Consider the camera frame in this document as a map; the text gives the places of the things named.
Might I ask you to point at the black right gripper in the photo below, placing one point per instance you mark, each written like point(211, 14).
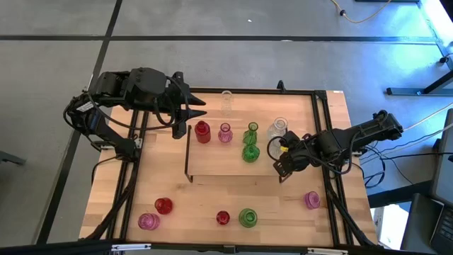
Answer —
point(301, 154)

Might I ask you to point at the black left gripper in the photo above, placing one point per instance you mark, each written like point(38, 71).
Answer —
point(177, 95)

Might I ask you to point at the red long-necked glass vase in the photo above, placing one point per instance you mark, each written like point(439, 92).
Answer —
point(202, 134)

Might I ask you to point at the tall clear glass vase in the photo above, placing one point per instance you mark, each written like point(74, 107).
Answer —
point(226, 102)

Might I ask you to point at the round green glass vase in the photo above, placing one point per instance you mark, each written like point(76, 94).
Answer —
point(250, 154)

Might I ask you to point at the pink diamond-cut glass vase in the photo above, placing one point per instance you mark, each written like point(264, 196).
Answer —
point(225, 134)

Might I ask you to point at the small pink ribbed glass vase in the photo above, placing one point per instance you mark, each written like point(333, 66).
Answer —
point(312, 200)

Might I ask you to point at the slim green glass vase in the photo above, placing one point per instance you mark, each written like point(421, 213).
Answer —
point(250, 136)

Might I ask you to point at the red ribbed cylinder glass vase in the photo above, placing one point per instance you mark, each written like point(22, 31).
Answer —
point(223, 217)

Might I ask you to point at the red wide-mouthed glass vase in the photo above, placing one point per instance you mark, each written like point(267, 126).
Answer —
point(163, 205)

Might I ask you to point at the large pink ribbed glass vase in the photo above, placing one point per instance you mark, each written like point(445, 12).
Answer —
point(148, 221)

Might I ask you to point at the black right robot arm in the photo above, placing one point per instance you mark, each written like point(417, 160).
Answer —
point(371, 131)

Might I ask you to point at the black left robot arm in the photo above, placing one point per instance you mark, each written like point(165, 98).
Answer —
point(141, 83)

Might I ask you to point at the wooden shelf with black legs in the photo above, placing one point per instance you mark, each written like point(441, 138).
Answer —
point(212, 159)

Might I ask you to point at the large clear glass vase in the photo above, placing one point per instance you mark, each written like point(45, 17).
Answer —
point(277, 129)

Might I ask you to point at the large green patterned glass vase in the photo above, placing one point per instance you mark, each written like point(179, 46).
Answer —
point(247, 217)

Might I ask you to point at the black desk foot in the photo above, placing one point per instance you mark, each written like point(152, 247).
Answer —
point(396, 196)
point(407, 91)

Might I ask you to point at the dark computer monitor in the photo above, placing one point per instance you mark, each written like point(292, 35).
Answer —
point(442, 170)

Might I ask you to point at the dark laptop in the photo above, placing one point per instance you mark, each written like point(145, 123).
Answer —
point(444, 230)

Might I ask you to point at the grey metal foot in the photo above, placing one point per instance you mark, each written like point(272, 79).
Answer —
point(10, 157)

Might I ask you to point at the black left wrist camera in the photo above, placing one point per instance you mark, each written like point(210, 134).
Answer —
point(179, 130)

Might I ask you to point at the black aluminium table frame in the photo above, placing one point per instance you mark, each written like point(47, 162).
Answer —
point(247, 90)

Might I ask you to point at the silver bracket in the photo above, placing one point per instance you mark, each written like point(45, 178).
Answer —
point(327, 251)
point(131, 246)

